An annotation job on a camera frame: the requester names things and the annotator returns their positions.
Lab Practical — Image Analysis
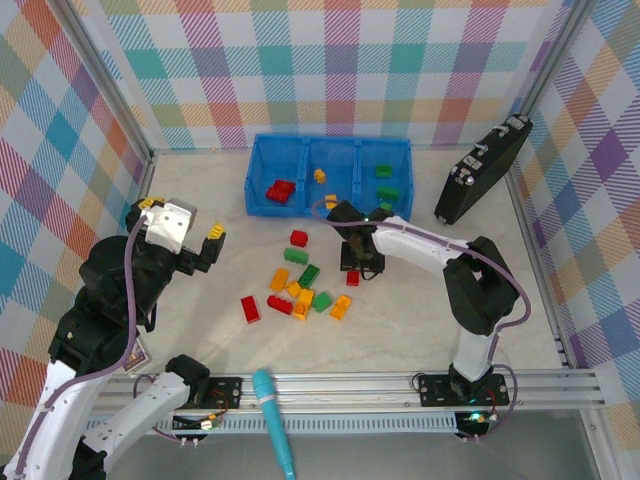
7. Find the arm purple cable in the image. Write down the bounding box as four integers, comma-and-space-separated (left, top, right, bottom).
311, 198, 532, 444
9, 212, 204, 480

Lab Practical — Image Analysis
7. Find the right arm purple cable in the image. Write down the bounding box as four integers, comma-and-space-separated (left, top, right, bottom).
311, 198, 532, 444

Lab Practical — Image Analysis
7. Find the grey slotted cable duct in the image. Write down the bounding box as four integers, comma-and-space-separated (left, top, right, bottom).
84, 415, 459, 435

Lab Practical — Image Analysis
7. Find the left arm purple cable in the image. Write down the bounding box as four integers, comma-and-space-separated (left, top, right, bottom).
9, 212, 204, 480

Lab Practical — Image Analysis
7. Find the small printed picture card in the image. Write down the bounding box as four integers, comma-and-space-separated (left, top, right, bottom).
123, 338, 153, 372

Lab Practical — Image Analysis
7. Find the aluminium frame post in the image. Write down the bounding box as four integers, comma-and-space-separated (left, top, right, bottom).
58, 0, 157, 166
517, 0, 595, 121

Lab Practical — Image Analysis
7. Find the blue three-compartment bin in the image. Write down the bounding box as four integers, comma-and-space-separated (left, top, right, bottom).
243, 132, 415, 222

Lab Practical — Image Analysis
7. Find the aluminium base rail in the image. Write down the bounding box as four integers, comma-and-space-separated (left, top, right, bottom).
89, 368, 607, 415

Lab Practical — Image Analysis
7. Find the aluminium frame side bar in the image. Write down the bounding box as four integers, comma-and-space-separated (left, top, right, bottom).
130, 152, 157, 206
504, 169, 576, 371

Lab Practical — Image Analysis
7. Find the black case with metal latches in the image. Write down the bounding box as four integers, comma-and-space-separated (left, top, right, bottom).
433, 113, 535, 227

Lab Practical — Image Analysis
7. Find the teal toy microphone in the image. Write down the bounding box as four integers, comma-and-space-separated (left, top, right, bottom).
250, 368, 297, 480

